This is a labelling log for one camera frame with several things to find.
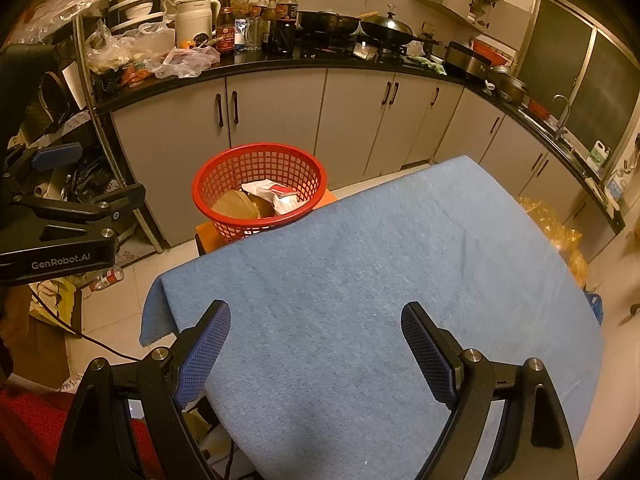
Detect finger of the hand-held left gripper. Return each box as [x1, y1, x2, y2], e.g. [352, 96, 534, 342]
[6, 183, 147, 249]
[1, 142, 85, 197]

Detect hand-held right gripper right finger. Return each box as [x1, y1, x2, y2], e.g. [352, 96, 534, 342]
[400, 301, 582, 480]

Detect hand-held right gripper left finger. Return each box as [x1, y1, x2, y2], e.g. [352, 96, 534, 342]
[51, 299, 233, 480]

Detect red plastic basket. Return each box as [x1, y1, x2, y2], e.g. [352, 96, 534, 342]
[192, 143, 329, 245]

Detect tan plastic box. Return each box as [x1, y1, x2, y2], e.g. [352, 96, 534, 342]
[210, 189, 275, 221]

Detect torn red white packet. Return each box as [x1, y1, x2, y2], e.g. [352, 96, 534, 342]
[241, 178, 314, 217]

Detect steel shelf rack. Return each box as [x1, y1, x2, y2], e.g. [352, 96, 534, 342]
[74, 10, 167, 256]

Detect plastic bottle red cap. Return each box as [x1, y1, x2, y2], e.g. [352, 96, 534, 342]
[89, 266, 126, 293]

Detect brown cardboard box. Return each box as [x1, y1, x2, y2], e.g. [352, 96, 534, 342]
[0, 285, 83, 392]

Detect orange stool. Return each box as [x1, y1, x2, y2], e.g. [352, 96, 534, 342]
[194, 187, 337, 256]

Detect blue tablecloth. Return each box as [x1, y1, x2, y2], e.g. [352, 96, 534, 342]
[139, 155, 605, 480]

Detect clear plastic bag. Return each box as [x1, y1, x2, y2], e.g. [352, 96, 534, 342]
[10, 0, 120, 45]

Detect white plastic bag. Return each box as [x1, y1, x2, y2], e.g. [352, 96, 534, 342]
[147, 45, 222, 80]
[117, 20, 177, 56]

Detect yellow plastic bag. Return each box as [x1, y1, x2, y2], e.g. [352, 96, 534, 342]
[516, 196, 590, 288]

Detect red cloth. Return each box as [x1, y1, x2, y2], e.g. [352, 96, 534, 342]
[0, 387, 168, 480]

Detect white electric kettle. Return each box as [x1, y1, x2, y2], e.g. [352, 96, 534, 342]
[174, 0, 222, 49]

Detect grey kitchen base cabinets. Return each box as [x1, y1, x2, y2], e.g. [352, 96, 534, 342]
[109, 66, 623, 263]

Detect red label sauce bottle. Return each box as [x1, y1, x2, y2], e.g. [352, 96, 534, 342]
[215, 0, 237, 54]

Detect glass cup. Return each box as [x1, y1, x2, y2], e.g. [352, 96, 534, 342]
[244, 16, 264, 52]

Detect black kitchen countertop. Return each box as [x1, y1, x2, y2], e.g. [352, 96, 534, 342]
[92, 35, 627, 235]

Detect brown sauce bottle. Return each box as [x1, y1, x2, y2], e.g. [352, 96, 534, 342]
[261, 0, 279, 36]

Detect dark bottle yellow cap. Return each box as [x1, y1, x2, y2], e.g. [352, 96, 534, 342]
[271, 0, 300, 56]

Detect white jug green label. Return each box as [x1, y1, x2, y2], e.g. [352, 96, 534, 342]
[588, 140, 613, 173]

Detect steel faucet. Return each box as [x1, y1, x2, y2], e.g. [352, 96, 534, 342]
[551, 94, 575, 143]

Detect steel pot with lid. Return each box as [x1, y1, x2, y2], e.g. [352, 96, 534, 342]
[486, 64, 530, 107]

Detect black gas stove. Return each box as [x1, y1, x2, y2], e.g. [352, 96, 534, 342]
[298, 31, 408, 59]

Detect green cloth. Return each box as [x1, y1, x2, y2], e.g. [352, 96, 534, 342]
[404, 54, 447, 76]

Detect black open wok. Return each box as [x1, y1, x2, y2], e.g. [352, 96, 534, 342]
[296, 10, 381, 37]

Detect steel cooking pot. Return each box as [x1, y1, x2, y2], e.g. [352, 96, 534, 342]
[444, 41, 494, 82]

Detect red basin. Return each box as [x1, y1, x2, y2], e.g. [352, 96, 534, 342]
[471, 39, 517, 63]

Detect black wok with lid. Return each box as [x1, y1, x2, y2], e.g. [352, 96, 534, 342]
[359, 4, 444, 47]

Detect dark kitchen window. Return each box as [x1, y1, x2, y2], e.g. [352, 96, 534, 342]
[515, 0, 640, 161]

